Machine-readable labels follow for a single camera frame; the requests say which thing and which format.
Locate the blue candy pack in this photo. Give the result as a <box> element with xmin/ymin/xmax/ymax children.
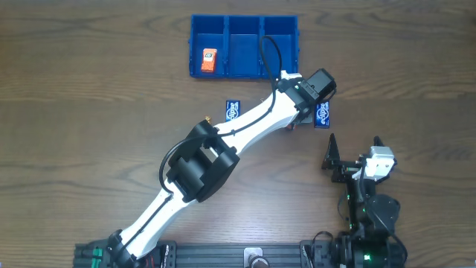
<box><xmin>314</xmin><ymin>100</ymin><xmax>331</xmax><ymax>130</ymax></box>
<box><xmin>225</xmin><ymin>99</ymin><xmax>241</xmax><ymax>123</ymax></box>

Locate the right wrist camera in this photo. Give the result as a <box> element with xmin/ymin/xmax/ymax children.
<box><xmin>352</xmin><ymin>145</ymin><xmax>397</xmax><ymax>183</ymax></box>

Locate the blue tray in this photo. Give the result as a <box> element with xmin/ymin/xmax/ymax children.
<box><xmin>188</xmin><ymin>13</ymin><xmax>300</xmax><ymax>80</ymax></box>

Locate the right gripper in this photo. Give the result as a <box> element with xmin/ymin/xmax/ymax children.
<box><xmin>321</xmin><ymin>133</ymin><xmax>386</xmax><ymax>183</ymax></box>

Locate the mounting rail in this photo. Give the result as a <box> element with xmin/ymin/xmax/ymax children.
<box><xmin>73</xmin><ymin>240</ymin><xmax>406</xmax><ymax>268</ymax></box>

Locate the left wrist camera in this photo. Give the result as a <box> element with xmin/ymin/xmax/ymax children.
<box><xmin>279</xmin><ymin>69</ymin><xmax>303</xmax><ymax>83</ymax></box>

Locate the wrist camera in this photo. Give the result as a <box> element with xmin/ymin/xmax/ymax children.
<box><xmin>279</xmin><ymin>69</ymin><xmax>303</xmax><ymax>83</ymax></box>
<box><xmin>352</xmin><ymin>145</ymin><xmax>397</xmax><ymax>183</ymax></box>

